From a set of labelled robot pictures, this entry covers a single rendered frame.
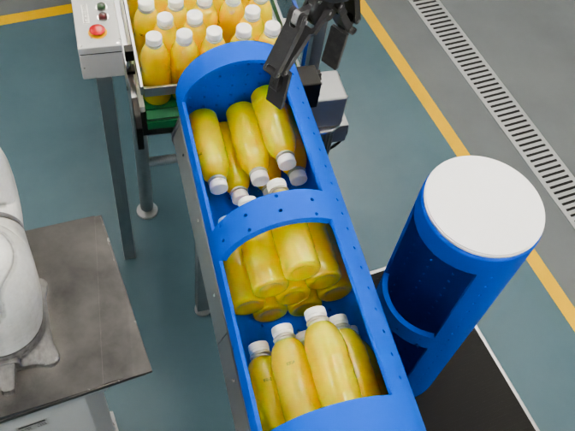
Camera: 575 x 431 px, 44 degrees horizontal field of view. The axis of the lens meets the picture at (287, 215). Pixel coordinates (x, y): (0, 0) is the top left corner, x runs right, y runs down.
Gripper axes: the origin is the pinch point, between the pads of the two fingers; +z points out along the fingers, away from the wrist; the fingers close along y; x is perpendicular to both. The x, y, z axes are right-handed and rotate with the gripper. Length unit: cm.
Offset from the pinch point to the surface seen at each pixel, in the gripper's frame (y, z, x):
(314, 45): -81, 67, -45
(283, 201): 0.5, 27.9, 2.8
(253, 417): 30, 41, 24
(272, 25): -47, 38, -38
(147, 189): -42, 133, -74
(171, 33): -30, 43, -55
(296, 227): 0.8, 31.6, 7.0
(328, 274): 0.4, 37.6, 16.3
